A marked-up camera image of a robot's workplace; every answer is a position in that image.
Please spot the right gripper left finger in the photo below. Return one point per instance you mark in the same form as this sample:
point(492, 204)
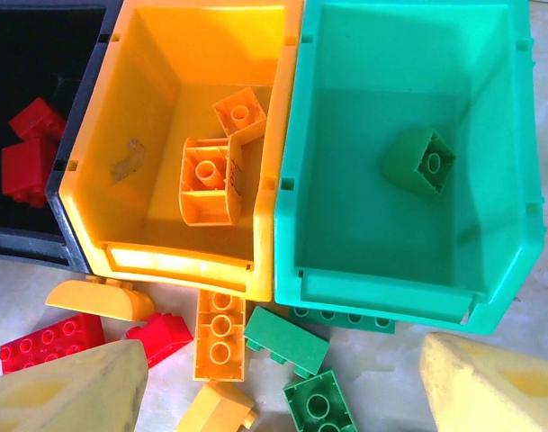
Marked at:
point(66, 396)

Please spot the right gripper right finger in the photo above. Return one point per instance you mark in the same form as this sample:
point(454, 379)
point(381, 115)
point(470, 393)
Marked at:
point(489, 391)

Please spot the red lego brick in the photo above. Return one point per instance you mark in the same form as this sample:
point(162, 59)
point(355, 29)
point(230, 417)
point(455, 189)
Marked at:
point(28, 168)
point(161, 337)
point(53, 342)
point(35, 119)

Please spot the yellow printed lego brick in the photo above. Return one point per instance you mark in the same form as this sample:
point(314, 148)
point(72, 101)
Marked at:
point(206, 184)

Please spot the long green lego brick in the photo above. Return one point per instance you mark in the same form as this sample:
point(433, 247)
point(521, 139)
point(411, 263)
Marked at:
point(345, 320)

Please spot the green plastic bin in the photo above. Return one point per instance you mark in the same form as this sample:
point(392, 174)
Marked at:
point(354, 135)

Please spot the yellow plastic bin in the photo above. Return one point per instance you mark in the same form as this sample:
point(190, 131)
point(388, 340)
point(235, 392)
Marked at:
point(143, 112)

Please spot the black plastic bin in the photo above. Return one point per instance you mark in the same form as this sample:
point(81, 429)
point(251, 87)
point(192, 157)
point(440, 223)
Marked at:
point(12, 54)

